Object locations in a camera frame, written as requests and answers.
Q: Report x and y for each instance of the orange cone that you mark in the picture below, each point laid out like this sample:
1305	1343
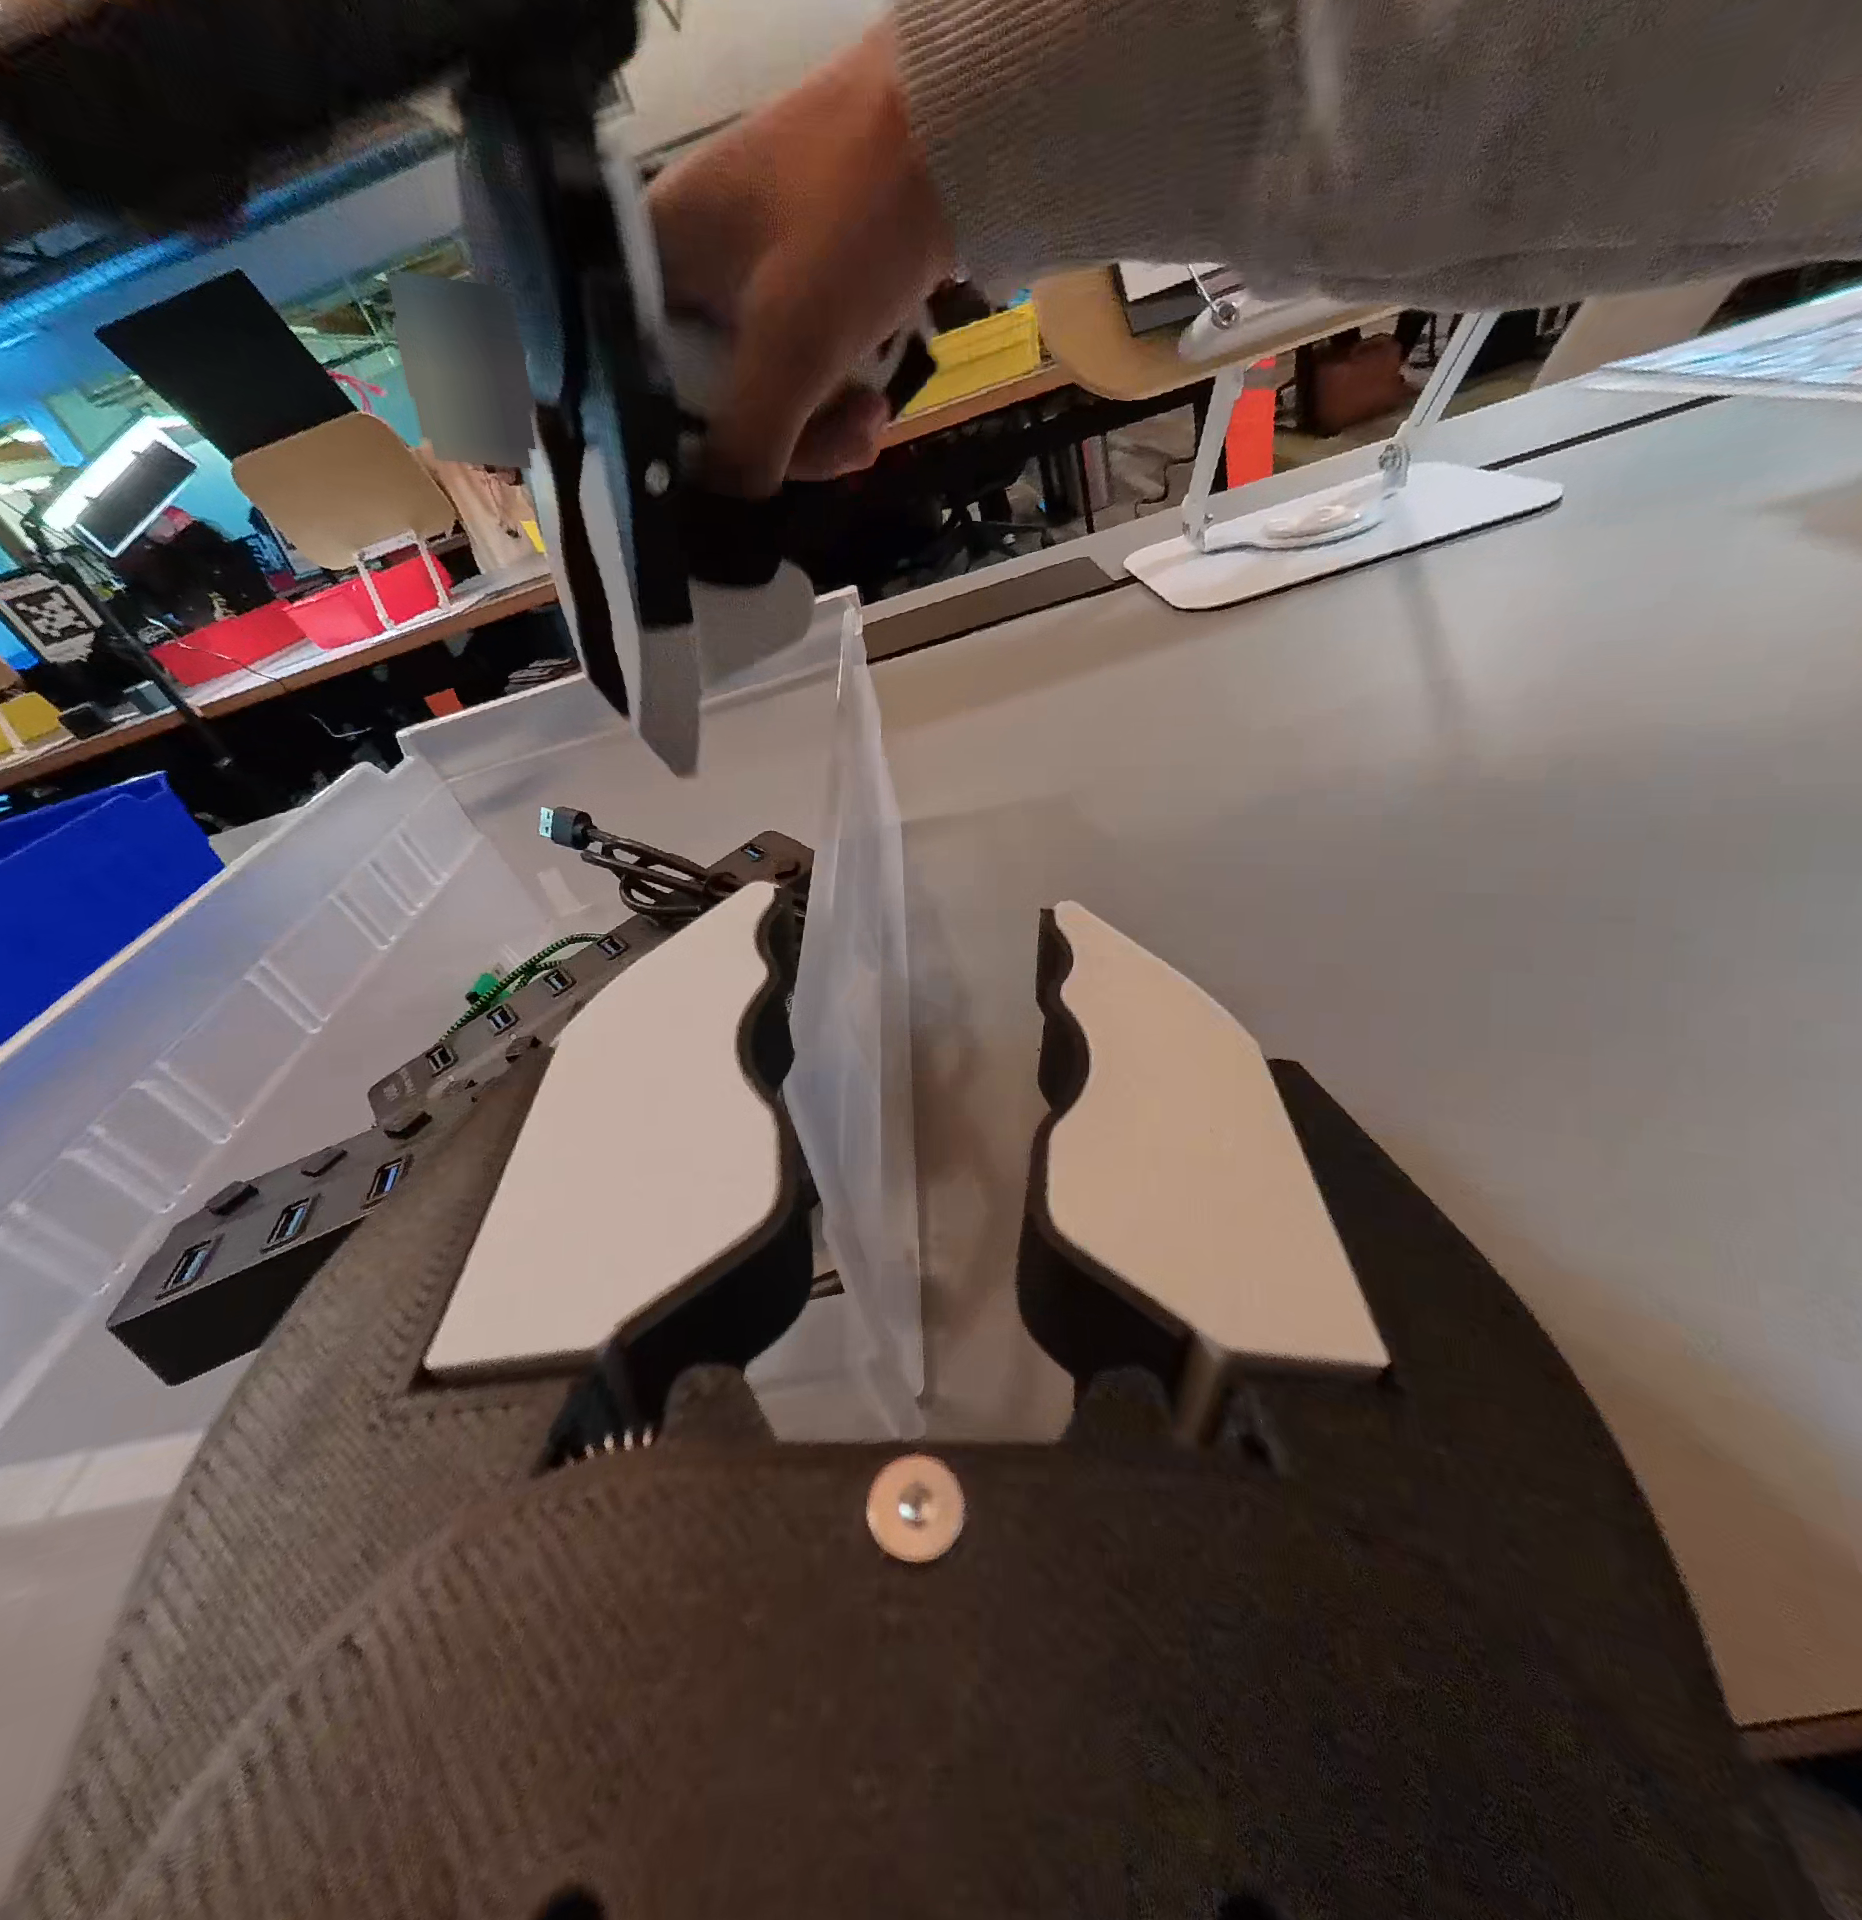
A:
1249	435

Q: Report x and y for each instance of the plywood instruction board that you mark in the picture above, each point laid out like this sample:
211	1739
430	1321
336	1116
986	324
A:
1088	344

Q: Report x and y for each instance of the blue plastic bin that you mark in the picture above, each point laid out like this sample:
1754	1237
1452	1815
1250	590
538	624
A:
76	885

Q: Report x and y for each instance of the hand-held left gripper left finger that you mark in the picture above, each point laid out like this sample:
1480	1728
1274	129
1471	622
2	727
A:
631	1140

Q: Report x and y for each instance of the black usb hub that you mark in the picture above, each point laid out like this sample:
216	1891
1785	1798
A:
257	1252

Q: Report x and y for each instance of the white desk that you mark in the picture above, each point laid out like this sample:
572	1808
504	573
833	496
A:
1471	930

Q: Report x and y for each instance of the fiducial tag sign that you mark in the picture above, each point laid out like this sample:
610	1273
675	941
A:
38	619

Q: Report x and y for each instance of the clear plastic bin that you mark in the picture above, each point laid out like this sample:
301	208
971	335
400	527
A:
196	991

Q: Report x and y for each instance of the plywood sign holder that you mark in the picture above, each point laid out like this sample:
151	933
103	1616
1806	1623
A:
339	480

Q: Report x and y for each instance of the black panel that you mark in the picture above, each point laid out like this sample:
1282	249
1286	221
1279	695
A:
227	360

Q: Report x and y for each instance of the small red bin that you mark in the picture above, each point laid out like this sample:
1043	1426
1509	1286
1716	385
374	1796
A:
227	652
369	608

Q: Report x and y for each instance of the wooden workbench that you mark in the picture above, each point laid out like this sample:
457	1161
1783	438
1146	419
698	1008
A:
496	597

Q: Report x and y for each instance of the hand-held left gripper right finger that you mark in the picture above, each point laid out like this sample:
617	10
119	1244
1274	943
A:
1187	1170

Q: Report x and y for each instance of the white tablet stand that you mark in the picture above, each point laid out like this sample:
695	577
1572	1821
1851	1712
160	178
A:
1381	503

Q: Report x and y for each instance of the led light panel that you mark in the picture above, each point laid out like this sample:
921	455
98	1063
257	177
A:
129	494

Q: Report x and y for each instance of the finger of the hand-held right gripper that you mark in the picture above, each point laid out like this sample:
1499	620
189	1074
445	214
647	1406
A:
669	705
759	622

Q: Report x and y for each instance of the person's right forearm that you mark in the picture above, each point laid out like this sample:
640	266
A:
1396	121

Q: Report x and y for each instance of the laminated paper sheet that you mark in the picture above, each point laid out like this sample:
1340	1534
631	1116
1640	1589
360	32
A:
1756	353

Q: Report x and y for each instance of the grey board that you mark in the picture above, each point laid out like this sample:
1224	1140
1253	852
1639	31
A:
451	360

